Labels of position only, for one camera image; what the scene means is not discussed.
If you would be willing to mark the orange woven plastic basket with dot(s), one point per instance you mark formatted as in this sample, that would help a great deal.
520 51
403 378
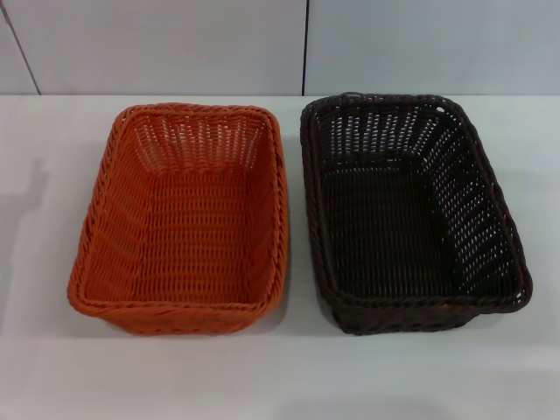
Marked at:
184 236

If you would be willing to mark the dark brown woven plastic basket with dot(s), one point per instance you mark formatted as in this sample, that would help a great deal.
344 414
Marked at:
394 227

